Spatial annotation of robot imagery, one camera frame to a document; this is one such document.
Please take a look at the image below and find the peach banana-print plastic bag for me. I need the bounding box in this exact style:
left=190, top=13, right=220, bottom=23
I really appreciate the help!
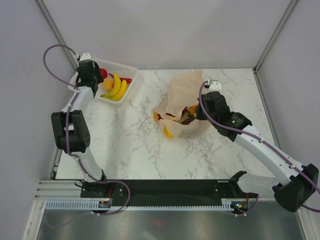
left=152, top=70, right=210, bottom=139

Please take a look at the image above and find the fake yellow lemon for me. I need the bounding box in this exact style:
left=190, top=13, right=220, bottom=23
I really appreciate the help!
left=163, top=126, right=174, bottom=139

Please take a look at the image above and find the fake orange pineapple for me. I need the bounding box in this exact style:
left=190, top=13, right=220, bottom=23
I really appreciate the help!
left=181, top=105, right=198, bottom=118

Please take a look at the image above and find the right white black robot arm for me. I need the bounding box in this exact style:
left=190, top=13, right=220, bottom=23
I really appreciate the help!
left=196, top=91, right=320, bottom=213

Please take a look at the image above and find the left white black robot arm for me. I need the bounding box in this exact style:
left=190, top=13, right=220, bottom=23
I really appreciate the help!
left=51, top=54, right=110, bottom=197

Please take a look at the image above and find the fake orange fruit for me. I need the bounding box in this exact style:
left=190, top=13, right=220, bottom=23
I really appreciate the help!
left=102, top=78, right=115, bottom=92

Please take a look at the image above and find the fake yellow banana bunch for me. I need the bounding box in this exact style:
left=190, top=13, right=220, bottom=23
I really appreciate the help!
left=100, top=73, right=128, bottom=102

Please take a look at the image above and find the fake red chili pepper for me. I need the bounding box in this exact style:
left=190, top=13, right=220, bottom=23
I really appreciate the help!
left=120, top=77, right=132, bottom=84

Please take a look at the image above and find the white plastic fruit basket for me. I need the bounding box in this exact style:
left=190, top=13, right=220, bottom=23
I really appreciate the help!
left=63, top=53, right=138, bottom=112

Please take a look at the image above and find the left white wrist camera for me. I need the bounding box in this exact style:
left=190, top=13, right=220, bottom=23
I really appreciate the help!
left=75, top=52, right=92, bottom=62

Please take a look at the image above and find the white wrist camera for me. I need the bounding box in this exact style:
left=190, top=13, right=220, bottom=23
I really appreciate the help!
left=204, top=79, right=222, bottom=92
left=75, top=52, right=92, bottom=62

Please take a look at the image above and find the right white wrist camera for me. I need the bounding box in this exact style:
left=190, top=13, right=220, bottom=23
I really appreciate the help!
left=204, top=79, right=222, bottom=92

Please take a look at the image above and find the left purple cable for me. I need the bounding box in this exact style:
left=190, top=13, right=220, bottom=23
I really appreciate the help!
left=43, top=44, right=107, bottom=183

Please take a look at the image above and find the purple cable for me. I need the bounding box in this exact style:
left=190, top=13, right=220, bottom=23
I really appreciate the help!
left=43, top=44, right=107, bottom=183
left=198, top=79, right=320, bottom=214

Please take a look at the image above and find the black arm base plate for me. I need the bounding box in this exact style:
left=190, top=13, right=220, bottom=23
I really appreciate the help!
left=80, top=179, right=258, bottom=206

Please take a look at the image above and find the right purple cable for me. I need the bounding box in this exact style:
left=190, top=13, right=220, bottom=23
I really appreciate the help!
left=198, top=79, right=320, bottom=214

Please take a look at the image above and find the aluminium frame rail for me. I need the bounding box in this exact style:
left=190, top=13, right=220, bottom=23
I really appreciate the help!
left=34, top=178, right=308, bottom=201

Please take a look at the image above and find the white slotted cable duct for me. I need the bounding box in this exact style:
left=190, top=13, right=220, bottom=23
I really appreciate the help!
left=45, top=200, right=234, bottom=212

